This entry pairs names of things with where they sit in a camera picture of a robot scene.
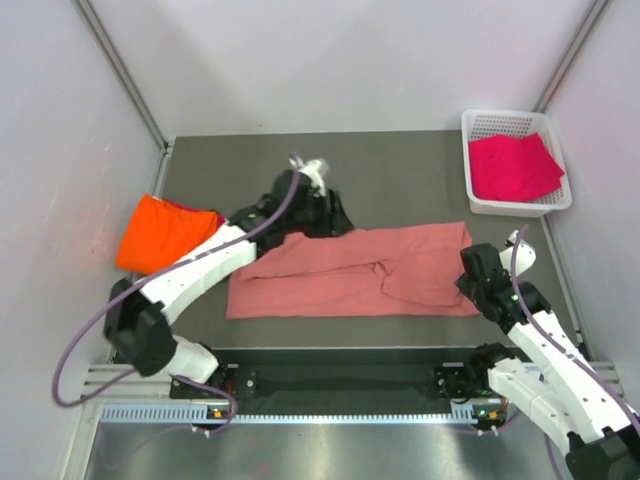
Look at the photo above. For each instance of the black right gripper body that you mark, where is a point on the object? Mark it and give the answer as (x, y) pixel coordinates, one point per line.
(466, 286)

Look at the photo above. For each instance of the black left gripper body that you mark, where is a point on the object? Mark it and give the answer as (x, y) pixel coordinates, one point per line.
(313, 220)

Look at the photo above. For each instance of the salmon pink t shirt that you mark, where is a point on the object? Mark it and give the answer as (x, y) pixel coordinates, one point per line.
(398, 271)

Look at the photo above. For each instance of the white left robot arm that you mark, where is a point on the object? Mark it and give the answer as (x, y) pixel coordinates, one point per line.
(138, 323)

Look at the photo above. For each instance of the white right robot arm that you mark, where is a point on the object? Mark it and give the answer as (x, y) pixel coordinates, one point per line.
(596, 430)

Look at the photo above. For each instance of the magenta t shirt in basket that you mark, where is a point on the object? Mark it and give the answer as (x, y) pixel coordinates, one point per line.
(510, 169)

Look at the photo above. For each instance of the orange folded t shirt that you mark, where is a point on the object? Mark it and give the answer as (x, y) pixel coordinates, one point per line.
(161, 232)

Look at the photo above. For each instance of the white plastic laundry basket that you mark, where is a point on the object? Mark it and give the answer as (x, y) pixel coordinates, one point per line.
(482, 123)

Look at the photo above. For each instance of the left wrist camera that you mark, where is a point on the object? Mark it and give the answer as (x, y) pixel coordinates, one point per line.
(315, 170)

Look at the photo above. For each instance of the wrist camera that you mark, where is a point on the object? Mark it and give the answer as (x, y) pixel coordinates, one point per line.
(315, 170)
(517, 260)

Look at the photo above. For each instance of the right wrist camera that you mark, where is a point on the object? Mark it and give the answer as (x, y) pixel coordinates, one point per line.
(517, 260)

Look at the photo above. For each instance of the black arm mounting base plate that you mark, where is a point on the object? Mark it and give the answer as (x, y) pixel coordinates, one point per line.
(348, 381)

